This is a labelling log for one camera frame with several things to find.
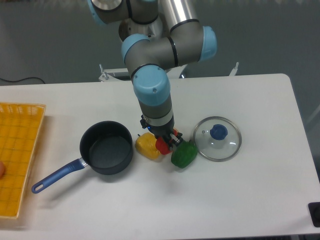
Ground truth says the white base frame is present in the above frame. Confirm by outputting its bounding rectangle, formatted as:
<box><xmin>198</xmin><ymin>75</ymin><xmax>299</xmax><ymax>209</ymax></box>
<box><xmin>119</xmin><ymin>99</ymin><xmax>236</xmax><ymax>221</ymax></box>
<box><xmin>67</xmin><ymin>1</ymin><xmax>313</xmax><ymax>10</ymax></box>
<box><xmin>98</xmin><ymin>61</ymin><xmax>239</xmax><ymax>82</ymax></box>

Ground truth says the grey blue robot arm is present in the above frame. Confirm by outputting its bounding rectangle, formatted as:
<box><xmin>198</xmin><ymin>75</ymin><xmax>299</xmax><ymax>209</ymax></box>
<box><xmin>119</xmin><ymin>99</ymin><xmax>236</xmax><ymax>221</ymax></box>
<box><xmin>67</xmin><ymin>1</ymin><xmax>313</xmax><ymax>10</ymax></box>
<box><xmin>88</xmin><ymin>0</ymin><xmax>217</xmax><ymax>149</ymax></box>

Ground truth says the black device at table edge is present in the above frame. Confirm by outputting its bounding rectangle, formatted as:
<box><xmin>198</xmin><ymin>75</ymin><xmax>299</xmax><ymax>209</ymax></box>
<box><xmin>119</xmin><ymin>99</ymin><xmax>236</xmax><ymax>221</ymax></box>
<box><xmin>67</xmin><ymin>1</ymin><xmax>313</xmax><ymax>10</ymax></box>
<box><xmin>308</xmin><ymin>202</ymin><xmax>320</xmax><ymax>228</ymax></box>

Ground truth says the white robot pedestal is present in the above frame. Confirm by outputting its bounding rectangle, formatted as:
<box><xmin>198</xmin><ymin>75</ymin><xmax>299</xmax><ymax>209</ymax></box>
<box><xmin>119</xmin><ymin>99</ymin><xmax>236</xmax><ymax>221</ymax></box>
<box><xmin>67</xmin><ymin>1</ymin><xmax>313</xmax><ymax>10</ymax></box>
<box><xmin>118</xmin><ymin>14</ymin><xmax>169</xmax><ymax>42</ymax></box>

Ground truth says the red bell pepper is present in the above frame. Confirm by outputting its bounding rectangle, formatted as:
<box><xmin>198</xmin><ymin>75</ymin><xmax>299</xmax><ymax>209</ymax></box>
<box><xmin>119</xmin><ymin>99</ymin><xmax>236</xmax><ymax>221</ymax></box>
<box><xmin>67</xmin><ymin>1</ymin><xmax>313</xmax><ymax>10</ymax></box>
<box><xmin>155</xmin><ymin>135</ymin><xmax>172</xmax><ymax>155</ymax></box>

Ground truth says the green bell pepper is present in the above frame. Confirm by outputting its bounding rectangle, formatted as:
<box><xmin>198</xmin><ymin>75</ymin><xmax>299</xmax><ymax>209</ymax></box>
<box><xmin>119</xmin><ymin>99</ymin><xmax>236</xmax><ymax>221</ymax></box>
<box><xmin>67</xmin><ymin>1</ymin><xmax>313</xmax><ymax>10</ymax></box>
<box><xmin>171</xmin><ymin>141</ymin><xmax>198</xmax><ymax>169</ymax></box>

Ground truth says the black cable on floor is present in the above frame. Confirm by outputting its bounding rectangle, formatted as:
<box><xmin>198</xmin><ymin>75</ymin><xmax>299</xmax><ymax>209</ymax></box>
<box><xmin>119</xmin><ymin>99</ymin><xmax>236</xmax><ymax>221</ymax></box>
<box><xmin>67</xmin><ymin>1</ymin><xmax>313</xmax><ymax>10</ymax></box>
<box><xmin>0</xmin><ymin>77</ymin><xmax>46</xmax><ymax>85</ymax></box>

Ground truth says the glass lid blue knob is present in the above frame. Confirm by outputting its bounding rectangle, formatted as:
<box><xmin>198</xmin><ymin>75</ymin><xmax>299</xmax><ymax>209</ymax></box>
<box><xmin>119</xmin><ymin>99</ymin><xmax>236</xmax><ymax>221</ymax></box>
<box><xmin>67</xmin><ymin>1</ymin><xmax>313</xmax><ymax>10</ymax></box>
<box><xmin>192</xmin><ymin>116</ymin><xmax>242</xmax><ymax>162</ymax></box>

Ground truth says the dark saucepan blue handle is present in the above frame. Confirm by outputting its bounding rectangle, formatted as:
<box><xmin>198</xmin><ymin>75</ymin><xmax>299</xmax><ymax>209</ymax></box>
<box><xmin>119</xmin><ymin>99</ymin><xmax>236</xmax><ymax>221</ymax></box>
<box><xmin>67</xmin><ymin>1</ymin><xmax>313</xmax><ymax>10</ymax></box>
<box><xmin>31</xmin><ymin>121</ymin><xmax>133</xmax><ymax>194</ymax></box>

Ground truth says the yellow woven basket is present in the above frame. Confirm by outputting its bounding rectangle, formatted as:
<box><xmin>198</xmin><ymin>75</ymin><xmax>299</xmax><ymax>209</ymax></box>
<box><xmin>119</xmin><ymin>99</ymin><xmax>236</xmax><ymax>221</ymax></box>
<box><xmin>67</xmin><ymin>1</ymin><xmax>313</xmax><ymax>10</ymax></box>
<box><xmin>0</xmin><ymin>102</ymin><xmax>46</xmax><ymax>219</ymax></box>

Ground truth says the yellow bell pepper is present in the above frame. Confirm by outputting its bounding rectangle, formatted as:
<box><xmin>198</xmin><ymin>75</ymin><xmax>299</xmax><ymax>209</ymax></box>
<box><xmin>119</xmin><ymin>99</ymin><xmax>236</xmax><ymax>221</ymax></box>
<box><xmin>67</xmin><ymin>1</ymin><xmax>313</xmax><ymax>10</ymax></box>
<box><xmin>135</xmin><ymin>132</ymin><xmax>160</xmax><ymax>160</ymax></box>

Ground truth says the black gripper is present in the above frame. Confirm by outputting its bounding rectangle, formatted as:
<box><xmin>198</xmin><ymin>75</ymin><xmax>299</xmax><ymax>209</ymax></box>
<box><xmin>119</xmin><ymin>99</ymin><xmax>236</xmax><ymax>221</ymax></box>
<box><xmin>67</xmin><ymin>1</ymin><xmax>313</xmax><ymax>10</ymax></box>
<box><xmin>140</xmin><ymin>115</ymin><xmax>184</xmax><ymax>151</ymax></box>

